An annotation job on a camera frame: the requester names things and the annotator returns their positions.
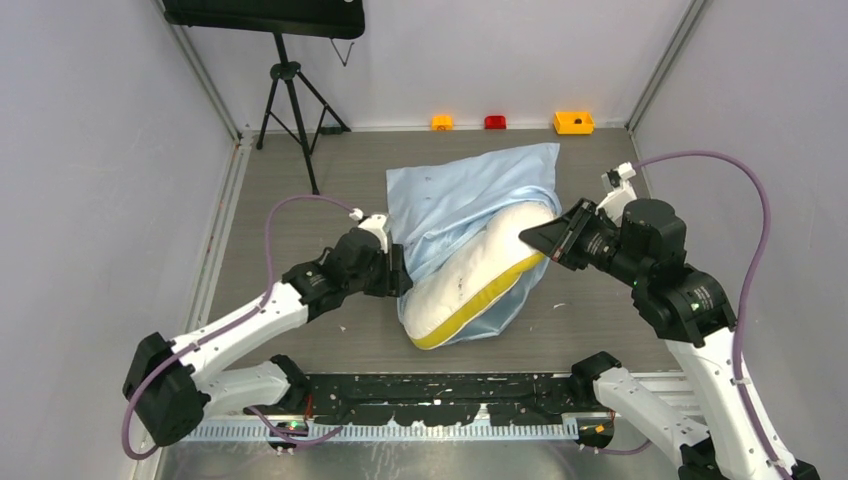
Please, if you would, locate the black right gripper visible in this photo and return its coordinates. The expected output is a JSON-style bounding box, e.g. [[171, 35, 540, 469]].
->
[[520, 196, 649, 286]]

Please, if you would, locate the white pillow with yellow trim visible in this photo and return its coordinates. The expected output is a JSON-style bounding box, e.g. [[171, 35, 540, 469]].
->
[[401, 202, 556, 350]]

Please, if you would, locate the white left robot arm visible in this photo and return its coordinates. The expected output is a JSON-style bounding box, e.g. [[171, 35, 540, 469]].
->
[[123, 214, 412, 447]]

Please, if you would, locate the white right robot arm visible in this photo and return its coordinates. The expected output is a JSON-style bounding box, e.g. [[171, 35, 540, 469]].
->
[[520, 199, 818, 479]]

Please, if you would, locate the yellow open box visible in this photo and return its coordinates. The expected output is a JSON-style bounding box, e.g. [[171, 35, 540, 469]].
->
[[553, 111, 595, 135]]

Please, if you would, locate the small red block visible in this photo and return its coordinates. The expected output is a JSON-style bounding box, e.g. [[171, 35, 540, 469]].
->
[[484, 115, 508, 130]]

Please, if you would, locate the small orange block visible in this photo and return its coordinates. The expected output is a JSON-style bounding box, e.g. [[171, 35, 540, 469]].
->
[[430, 115, 454, 131]]

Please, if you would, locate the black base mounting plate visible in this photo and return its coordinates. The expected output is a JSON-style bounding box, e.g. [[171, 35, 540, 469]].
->
[[242, 372, 637, 428]]

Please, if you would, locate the black tripod stand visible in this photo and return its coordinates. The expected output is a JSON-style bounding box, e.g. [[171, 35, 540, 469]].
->
[[255, 33, 352, 195]]

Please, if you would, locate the black panel on tripod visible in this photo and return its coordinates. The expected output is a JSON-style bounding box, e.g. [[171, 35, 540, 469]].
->
[[163, 0, 366, 39]]

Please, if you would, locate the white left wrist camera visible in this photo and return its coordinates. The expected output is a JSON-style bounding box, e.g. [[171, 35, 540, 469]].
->
[[348, 208, 392, 254]]

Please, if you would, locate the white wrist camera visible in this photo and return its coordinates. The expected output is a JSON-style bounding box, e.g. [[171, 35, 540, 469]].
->
[[596, 162, 637, 225], [348, 208, 392, 254]]

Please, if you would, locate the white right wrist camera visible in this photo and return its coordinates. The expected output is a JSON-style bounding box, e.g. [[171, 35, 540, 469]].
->
[[596, 162, 637, 225]]

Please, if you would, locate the aluminium rail at front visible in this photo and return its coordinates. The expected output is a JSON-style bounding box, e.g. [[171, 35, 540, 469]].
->
[[140, 370, 738, 444]]

